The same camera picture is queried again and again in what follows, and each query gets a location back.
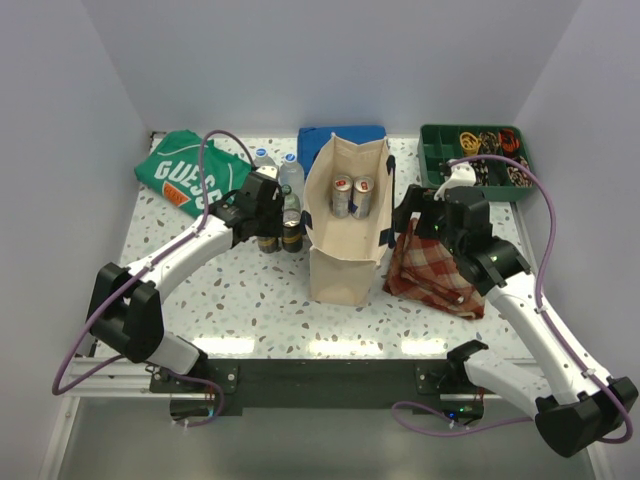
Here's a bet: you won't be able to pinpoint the orange black hair ties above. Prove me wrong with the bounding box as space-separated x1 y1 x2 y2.
497 128 523 154

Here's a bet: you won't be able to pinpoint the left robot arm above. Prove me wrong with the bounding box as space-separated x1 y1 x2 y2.
87 167 284 392

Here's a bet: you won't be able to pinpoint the pink patterned hair ties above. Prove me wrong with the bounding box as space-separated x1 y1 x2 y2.
505 155 535 189

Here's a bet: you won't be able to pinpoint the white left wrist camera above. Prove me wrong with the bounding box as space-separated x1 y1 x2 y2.
256 166 279 182

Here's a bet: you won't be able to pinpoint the Pocari Sweat bottle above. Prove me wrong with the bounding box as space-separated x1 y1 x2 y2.
254 148 278 169
279 153 304 198

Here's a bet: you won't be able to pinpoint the black can foil top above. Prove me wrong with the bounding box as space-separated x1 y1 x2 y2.
257 236 280 254

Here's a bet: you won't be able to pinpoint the black can silver tab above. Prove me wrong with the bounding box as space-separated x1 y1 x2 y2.
281 209 303 253

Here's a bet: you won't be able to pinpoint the green Guess t-shirt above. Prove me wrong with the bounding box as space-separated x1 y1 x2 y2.
134 130 251 218

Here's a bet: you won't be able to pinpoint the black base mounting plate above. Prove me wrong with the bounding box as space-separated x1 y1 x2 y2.
148 357 485 417

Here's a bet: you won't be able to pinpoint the beige canvas tote bag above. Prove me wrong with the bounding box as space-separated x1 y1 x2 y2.
302 134 395 306

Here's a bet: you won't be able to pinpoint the folded blue cloth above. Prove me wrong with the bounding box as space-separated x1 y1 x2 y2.
297 124 388 174

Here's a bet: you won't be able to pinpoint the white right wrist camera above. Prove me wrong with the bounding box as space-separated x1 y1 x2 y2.
434 160 476 201

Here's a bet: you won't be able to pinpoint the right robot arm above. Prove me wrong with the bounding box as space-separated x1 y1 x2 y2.
392 185 639 458

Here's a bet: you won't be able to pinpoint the red tab can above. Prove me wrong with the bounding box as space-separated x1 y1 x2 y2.
331 174 353 219
351 176 375 219

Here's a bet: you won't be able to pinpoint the green compartment tray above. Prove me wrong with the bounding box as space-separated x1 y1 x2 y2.
418 124 535 203

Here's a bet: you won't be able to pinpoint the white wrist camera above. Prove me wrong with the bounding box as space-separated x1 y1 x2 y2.
256 166 279 182
434 160 476 201

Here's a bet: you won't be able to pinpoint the red plaid cloth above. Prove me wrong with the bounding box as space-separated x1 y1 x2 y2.
383 218 485 320

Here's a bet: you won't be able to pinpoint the green cap soda bottle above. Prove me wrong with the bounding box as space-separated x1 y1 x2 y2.
282 184 301 223

